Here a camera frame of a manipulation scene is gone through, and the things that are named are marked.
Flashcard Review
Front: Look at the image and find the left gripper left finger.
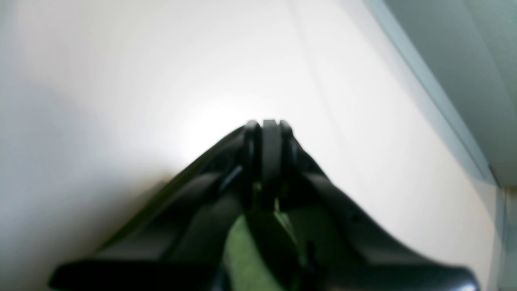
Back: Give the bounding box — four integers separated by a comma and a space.
48, 121, 261, 291

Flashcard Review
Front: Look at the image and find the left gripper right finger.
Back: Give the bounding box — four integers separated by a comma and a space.
263, 120, 480, 291

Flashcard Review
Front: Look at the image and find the green t-shirt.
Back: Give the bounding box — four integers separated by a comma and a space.
223, 211, 300, 291

